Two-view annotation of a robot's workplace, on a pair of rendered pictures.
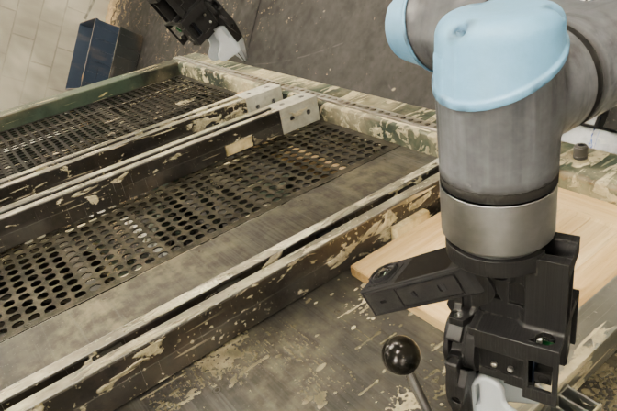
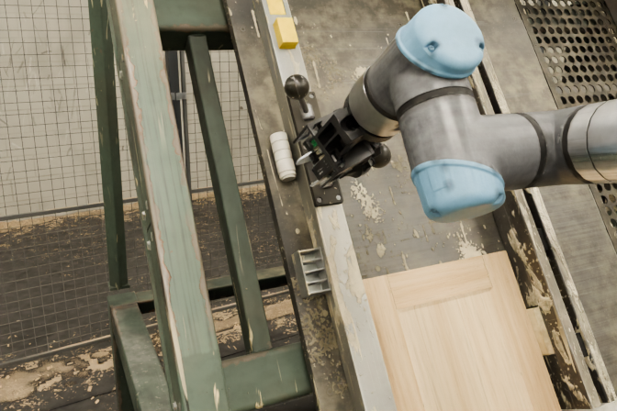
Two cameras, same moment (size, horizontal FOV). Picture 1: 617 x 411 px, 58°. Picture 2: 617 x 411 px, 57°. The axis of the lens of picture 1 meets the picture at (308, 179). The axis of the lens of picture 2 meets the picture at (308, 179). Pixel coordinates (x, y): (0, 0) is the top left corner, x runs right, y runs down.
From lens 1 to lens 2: 0.60 m
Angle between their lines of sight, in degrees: 56
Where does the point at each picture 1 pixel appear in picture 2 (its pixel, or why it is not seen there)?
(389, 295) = not seen: hidden behind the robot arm
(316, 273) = (504, 217)
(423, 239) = (513, 326)
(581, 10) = (466, 122)
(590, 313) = (374, 357)
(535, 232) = (353, 94)
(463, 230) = not seen: hidden behind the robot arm
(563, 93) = (397, 69)
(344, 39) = not seen: outside the picture
